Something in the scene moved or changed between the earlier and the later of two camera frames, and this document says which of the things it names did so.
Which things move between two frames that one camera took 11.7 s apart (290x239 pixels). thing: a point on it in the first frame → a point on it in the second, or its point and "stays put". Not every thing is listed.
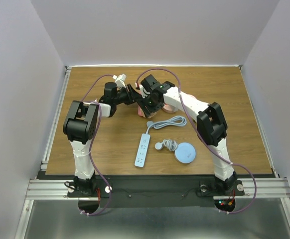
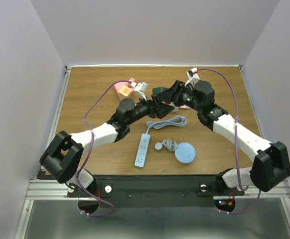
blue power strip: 172,121 stays put
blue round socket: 185,152 stays put
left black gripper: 132,95 → 156,108
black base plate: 156,190 stays put
